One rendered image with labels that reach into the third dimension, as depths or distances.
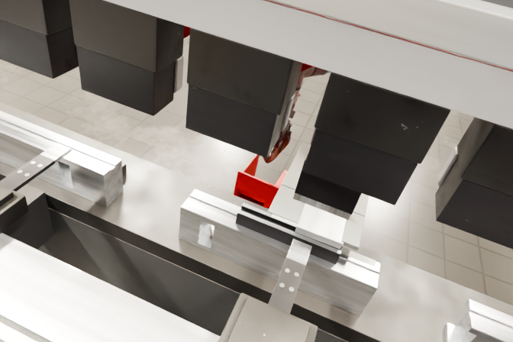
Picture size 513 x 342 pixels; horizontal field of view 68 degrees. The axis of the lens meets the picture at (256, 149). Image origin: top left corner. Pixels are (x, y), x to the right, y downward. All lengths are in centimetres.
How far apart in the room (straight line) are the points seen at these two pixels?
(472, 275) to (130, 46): 211
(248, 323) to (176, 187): 46
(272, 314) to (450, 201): 29
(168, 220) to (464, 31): 72
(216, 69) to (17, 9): 35
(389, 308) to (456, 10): 68
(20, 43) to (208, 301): 61
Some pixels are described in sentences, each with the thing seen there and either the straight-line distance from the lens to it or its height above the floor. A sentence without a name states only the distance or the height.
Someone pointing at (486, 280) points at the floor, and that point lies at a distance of 242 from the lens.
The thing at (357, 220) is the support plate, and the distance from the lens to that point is 79.
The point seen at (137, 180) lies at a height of 87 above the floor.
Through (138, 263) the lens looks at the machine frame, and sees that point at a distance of 92.
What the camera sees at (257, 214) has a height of 99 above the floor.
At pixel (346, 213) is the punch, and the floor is 108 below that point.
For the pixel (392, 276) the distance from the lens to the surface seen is 91.
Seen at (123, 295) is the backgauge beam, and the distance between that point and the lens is 64.
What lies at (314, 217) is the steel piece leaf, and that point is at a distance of 76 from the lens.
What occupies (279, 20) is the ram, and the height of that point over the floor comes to 137.
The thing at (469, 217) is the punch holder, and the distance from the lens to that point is 60.
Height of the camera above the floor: 153
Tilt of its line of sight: 37 degrees down
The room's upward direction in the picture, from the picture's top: 12 degrees clockwise
